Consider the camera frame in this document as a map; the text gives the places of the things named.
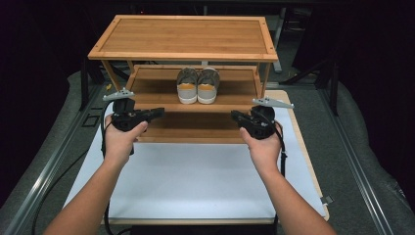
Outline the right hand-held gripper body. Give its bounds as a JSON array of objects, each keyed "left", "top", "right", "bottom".
[{"left": 243, "top": 95, "right": 296, "bottom": 141}]

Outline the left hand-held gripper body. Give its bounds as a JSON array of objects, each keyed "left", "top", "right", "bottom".
[{"left": 102, "top": 86, "right": 155, "bottom": 133}]

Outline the beige sneaker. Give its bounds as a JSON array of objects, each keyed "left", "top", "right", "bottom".
[
  {"left": 197, "top": 67, "right": 221, "bottom": 105},
  {"left": 176, "top": 67, "right": 200, "bottom": 105}
]

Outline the wooden three-tier shoe rack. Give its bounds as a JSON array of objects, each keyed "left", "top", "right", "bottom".
[{"left": 87, "top": 14, "right": 279, "bottom": 145}]

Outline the person's right hand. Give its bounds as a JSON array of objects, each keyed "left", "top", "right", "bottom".
[{"left": 239, "top": 120, "right": 285, "bottom": 175}]

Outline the person's left hand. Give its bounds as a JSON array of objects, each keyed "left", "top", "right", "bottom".
[{"left": 103, "top": 113, "right": 149, "bottom": 168}]

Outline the light wooden table board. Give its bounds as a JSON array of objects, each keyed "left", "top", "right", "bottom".
[{"left": 101, "top": 89, "right": 330, "bottom": 226}]

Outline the black metal stand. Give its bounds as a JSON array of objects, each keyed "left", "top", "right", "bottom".
[{"left": 79, "top": 57, "right": 91, "bottom": 113}]

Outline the white table mat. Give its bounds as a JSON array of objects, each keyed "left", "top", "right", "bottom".
[{"left": 63, "top": 107, "right": 327, "bottom": 220}]

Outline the white metal leg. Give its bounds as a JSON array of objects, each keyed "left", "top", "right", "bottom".
[{"left": 271, "top": 7, "right": 289, "bottom": 74}]

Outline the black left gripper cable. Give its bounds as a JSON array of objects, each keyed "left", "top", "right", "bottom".
[{"left": 99, "top": 99, "right": 135, "bottom": 235}]

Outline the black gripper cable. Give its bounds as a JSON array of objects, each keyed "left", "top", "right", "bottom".
[
  {"left": 253, "top": 109, "right": 289, "bottom": 235},
  {"left": 99, "top": 99, "right": 135, "bottom": 235}
]

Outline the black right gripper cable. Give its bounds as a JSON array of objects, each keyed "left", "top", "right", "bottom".
[{"left": 253, "top": 109, "right": 289, "bottom": 235}]

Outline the black floor cable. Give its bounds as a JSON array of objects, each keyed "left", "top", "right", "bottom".
[{"left": 30, "top": 147, "right": 91, "bottom": 235}]

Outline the grey metal rail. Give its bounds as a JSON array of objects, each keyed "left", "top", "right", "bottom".
[
  {"left": 2, "top": 83, "right": 106, "bottom": 235},
  {"left": 317, "top": 87, "right": 396, "bottom": 235}
]

